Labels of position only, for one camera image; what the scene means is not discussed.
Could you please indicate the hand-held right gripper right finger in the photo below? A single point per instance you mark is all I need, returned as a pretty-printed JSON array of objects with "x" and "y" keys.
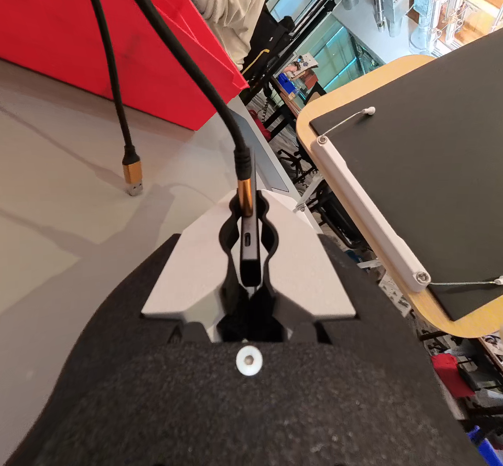
[{"x": 310, "y": 277}]

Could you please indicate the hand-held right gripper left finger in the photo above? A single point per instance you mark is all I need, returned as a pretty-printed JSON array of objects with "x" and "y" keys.
[{"x": 188, "y": 277}]

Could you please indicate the grey USB hub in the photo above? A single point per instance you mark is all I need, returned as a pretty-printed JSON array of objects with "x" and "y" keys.
[{"x": 250, "y": 254}]

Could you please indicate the red storage bin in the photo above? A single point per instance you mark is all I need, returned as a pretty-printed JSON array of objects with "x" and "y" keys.
[
  {"x": 452, "y": 373},
  {"x": 261, "y": 124},
  {"x": 47, "y": 22}
]

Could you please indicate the grey desk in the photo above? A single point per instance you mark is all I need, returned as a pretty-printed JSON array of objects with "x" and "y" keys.
[{"x": 78, "y": 199}]

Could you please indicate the white printed sheet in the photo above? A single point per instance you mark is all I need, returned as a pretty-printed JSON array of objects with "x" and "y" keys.
[{"x": 397, "y": 295}]

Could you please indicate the white stand with black board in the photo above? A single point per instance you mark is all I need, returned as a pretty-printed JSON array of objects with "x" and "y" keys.
[{"x": 432, "y": 159}]

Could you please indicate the wooden table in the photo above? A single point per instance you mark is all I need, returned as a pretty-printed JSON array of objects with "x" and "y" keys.
[{"x": 292, "y": 100}]

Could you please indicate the black office chair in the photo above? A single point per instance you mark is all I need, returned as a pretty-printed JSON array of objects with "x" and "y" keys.
[{"x": 267, "y": 42}]

